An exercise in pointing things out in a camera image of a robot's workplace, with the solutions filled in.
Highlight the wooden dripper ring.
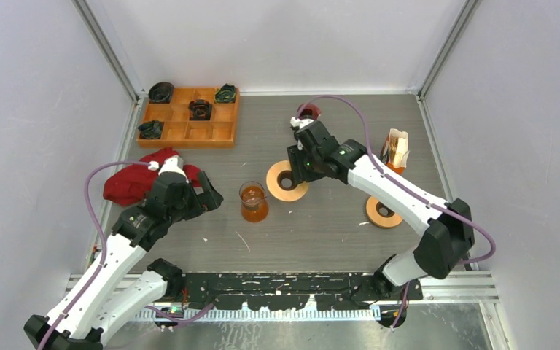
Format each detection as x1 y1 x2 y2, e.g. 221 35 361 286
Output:
265 160 310 203
365 195 405 230

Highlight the orange glass carafe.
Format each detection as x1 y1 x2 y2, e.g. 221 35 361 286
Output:
239 181 269 223

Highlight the orange coffee filter box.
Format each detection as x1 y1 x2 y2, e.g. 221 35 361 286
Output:
380 128 410 174

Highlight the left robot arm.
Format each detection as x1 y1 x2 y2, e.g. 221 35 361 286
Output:
23 171 223 349

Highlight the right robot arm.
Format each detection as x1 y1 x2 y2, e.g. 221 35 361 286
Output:
287 117 475 300

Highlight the red black carafe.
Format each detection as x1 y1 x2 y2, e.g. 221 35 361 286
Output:
297 103 322 120

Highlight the red cloth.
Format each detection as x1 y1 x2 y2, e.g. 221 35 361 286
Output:
103 147 201 206

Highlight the green coil bottom left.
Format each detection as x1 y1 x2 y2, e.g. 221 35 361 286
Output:
137 120 164 140

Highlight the green coil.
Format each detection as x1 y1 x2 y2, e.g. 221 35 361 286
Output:
137 120 164 140
214 83 238 104

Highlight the orange wooden compartment tray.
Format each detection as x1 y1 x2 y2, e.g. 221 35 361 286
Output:
136 87 240 149

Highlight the green coil top right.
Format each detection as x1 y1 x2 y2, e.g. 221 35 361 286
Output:
214 83 238 104

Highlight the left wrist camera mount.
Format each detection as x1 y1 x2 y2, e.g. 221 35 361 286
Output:
147 155 187 177

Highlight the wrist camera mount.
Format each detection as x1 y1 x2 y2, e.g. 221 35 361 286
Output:
147 155 187 177
289 117 314 140

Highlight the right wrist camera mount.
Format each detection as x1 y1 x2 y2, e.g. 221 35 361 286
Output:
289 117 314 140

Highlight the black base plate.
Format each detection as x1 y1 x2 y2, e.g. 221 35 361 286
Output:
160 272 423 311

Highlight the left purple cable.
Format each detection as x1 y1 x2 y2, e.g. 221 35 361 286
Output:
36 160 214 350

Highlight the purple cable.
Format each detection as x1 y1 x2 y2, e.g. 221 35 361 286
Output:
36 160 214 350
295 94 497 330

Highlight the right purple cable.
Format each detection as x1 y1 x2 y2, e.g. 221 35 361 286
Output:
295 94 497 330

